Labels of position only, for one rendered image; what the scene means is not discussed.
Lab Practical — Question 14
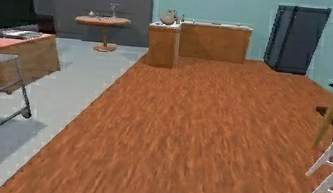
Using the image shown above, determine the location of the dark brown armchair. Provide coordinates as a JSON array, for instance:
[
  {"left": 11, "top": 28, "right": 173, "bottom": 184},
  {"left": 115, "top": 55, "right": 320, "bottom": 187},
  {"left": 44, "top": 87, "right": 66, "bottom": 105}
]
[{"left": 35, "top": 13, "right": 58, "bottom": 36}]

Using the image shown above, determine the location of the clear wine glass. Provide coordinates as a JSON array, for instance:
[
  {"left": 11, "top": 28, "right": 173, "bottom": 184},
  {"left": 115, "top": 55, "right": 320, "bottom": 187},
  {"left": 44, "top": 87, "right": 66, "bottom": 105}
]
[{"left": 107, "top": 2, "right": 120, "bottom": 20}]

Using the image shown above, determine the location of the low wooden tv stand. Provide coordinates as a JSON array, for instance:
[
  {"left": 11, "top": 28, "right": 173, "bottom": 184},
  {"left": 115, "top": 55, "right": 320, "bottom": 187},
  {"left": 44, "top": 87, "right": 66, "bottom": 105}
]
[{"left": 0, "top": 29, "right": 64, "bottom": 100}]

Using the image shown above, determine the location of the narrow wooden counter cabinet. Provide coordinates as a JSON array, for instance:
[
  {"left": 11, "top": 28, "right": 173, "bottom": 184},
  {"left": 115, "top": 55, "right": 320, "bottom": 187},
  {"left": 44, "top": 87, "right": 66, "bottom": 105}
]
[{"left": 144, "top": 20, "right": 183, "bottom": 70}]

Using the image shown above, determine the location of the wide wooden counter cabinet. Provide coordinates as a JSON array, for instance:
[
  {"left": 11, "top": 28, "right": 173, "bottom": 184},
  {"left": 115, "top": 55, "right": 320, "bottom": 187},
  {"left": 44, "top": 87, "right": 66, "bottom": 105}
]
[{"left": 177, "top": 18, "right": 254, "bottom": 66}]

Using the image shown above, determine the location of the grey flat book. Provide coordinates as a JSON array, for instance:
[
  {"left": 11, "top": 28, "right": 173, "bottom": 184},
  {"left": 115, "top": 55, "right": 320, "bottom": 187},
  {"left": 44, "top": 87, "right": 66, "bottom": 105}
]
[{"left": 0, "top": 28, "right": 44, "bottom": 42}]

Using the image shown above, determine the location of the dark grey fridge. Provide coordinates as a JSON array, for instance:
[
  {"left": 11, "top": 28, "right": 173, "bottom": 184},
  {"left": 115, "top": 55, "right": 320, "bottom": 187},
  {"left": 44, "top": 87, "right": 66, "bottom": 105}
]
[{"left": 262, "top": 2, "right": 333, "bottom": 78}]

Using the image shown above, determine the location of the beige ceramic teapot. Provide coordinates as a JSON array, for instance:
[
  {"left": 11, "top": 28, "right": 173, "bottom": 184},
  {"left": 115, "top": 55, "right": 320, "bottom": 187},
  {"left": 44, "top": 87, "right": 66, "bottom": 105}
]
[{"left": 159, "top": 8, "right": 180, "bottom": 27}]

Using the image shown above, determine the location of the round wooden pedestal table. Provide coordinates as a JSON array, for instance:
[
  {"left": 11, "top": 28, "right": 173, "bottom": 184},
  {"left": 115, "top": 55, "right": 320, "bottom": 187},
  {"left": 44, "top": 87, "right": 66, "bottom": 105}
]
[{"left": 71, "top": 13, "right": 132, "bottom": 55}]

